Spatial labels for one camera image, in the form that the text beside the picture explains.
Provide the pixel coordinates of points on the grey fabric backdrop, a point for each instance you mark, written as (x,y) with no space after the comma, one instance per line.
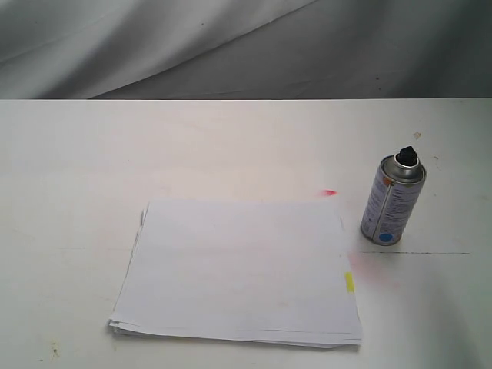
(245,49)

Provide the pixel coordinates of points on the white paper sheet stack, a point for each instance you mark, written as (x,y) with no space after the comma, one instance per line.
(240,271)

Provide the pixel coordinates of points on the white labelled spray paint can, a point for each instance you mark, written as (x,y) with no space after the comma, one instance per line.
(397,185)

